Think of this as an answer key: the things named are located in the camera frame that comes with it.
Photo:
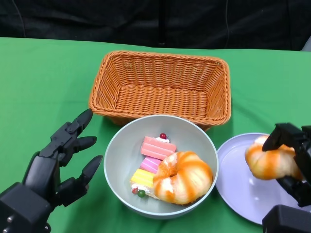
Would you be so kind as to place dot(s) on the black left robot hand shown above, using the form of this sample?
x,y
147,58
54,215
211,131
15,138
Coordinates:
x,y
43,170

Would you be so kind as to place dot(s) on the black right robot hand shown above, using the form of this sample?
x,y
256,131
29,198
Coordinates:
x,y
303,145

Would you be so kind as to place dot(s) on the orange striped bread bun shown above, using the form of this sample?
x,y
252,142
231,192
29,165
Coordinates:
x,y
189,179
269,162

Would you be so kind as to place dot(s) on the pale green ribbed bowl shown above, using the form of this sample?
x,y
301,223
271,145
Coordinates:
x,y
126,145

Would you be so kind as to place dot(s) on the yellow striped cake slice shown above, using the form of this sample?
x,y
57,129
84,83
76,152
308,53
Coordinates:
x,y
142,178

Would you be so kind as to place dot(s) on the magenta striped cake slice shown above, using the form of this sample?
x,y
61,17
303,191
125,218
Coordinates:
x,y
149,165

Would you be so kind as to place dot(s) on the pink cake with cherry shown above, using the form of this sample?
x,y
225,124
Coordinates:
x,y
155,148

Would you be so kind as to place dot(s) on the lavender round plate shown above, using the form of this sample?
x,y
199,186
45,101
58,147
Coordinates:
x,y
238,184

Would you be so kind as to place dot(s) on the orange wicker basket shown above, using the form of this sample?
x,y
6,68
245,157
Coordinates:
x,y
160,97

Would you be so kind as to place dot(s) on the green tablecloth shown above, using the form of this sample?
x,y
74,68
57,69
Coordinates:
x,y
43,85

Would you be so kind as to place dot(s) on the pale grey background object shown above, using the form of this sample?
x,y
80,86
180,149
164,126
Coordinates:
x,y
307,44

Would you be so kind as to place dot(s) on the black backdrop curtain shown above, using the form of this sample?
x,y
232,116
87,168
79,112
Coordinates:
x,y
97,19

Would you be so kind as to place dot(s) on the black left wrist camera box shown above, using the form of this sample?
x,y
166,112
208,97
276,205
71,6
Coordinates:
x,y
22,211

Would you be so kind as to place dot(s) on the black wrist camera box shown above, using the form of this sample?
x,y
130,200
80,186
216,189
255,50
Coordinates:
x,y
22,211
289,219

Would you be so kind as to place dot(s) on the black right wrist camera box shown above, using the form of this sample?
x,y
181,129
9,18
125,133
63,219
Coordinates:
x,y
289,219

